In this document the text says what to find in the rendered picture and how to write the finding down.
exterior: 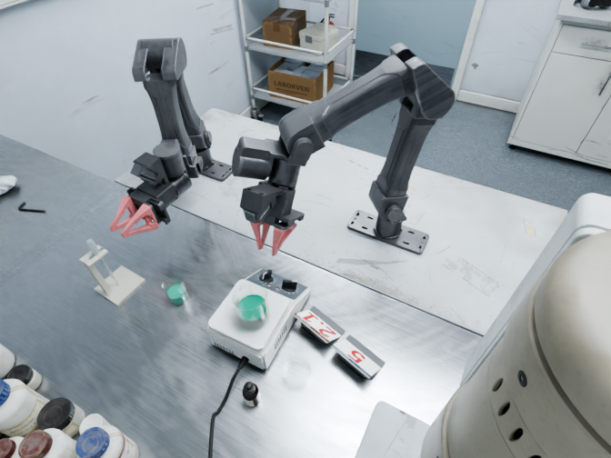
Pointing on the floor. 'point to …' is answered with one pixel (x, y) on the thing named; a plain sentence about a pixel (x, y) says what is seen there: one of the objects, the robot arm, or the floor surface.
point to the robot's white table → (469, 196)
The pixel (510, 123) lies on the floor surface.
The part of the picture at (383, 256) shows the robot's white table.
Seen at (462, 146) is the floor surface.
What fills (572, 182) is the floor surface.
